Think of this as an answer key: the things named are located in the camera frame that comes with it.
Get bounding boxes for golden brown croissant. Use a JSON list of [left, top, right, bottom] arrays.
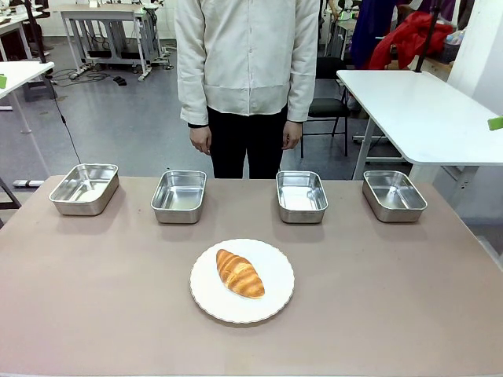
[[215, 248, 266, 302]]

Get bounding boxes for person right forearm cream sleeve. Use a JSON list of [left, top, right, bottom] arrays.
[[176, 58, 210, 127]]

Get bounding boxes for person left forearm cream sleeve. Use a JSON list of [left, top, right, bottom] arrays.
[[285, 58, 318, 123]]

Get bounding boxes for rectangular steel container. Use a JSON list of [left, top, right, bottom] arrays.
[[275, 170, 329, 225], [362, 169, 428, 224], [48, 163, 120, 217], [150, 169, 207, 225]]

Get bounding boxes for person left hand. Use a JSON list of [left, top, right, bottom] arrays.
[[281, 120, 302, 151]]

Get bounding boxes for person right hand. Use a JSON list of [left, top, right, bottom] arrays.
[[189, 124, 213, 156]]

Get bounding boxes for black pole with clamp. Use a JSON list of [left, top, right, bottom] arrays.
[[24, 0, 50, 64]]

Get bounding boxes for large white table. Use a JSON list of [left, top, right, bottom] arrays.
[[336, 69, 503, 181]]

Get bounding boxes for grey storage basket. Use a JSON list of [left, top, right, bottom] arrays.
[[443, 30, 467, 64]]

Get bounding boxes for black pole with base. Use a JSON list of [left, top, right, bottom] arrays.
[[414, 0, 439, 74]]

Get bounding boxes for grey metal workbench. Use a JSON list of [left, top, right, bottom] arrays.
[[61, 4, 166, 82]]

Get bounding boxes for red jacket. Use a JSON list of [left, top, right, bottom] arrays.
[[367, 10, 455, 71]]

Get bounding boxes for blue purple garment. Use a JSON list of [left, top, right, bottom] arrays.
[[351, 0, 400, 70]]

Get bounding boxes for black folding chair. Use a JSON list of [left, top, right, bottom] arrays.
[[301, 57, 351, 158]]

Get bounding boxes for cream button shirt torso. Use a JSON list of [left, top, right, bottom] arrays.
[[174, 0, 320, 126]]

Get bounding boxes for black trousers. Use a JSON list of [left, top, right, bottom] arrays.
[[206, 104, 288, 180]]

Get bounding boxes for white scalloped plate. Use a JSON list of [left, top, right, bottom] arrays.
[[189, 238, 296, 325]]

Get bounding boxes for thin black hanging cable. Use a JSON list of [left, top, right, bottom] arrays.
[[45, 73, 83, 165]]

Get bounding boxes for white power strip with cables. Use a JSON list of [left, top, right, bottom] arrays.
[[69, 64, 99, 81]]

